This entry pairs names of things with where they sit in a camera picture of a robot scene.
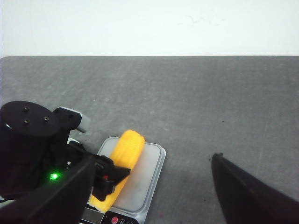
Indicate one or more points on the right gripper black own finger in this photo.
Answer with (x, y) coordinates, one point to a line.
(246, 200)

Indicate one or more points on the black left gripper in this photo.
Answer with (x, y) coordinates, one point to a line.
(69, 175)

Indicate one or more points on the yellow corn cob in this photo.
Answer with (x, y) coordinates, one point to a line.
(126, 154)

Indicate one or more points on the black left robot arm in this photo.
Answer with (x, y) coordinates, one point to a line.
(24, 141)

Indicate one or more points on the silver digital kitchen scale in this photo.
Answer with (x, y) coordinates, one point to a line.
(133, 202)

